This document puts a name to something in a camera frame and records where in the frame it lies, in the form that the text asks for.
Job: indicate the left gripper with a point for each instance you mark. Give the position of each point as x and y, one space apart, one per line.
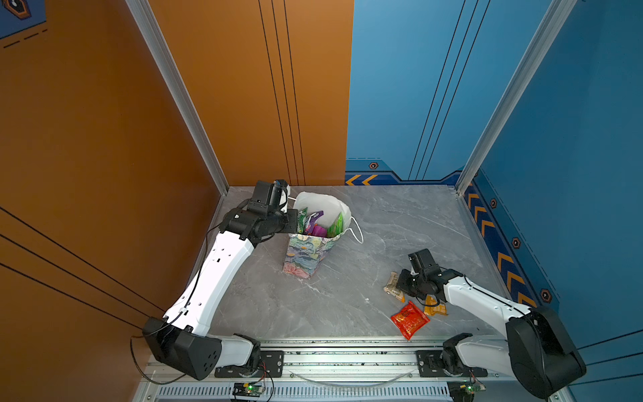
290 214

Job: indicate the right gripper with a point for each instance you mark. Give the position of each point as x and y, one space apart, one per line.
403 276

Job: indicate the small orange snack packet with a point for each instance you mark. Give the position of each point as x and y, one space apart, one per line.
434 307

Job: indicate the beige clear snack packet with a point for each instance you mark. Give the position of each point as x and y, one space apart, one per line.
393 289

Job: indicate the pink berries candy bag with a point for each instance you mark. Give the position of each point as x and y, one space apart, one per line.
311 223

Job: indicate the floral white paper bag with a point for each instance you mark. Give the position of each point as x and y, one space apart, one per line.
304 254

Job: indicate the red snack packet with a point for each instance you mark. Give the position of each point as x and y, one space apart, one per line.
409 320

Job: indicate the green Lays chips bag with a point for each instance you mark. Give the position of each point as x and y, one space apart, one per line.
336 228

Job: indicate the green yellow Fox's candy bag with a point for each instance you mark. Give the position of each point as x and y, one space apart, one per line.
301 220

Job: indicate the purple grape candy bag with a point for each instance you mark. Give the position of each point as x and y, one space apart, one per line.
319 231

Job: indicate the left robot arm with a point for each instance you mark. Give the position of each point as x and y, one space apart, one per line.
181 339

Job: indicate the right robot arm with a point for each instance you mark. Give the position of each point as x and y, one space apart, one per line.
534 346

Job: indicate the right circuit board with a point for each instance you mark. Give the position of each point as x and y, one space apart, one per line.
465 392

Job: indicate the circuit board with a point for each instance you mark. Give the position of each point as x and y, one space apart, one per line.
247 391
465 392

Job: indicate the left circuit board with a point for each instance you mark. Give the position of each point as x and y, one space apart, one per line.
247 391

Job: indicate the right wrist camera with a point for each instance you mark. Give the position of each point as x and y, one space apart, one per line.
421 261

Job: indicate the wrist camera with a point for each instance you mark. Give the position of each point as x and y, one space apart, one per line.
268 198
421 261

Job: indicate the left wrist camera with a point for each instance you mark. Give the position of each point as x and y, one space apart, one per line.
268 198

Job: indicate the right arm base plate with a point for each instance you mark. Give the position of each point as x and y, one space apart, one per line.
431 364

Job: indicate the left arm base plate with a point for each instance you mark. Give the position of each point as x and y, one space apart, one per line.
267 362

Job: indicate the aluminium rail frame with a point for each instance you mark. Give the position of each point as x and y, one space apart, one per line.
369 369

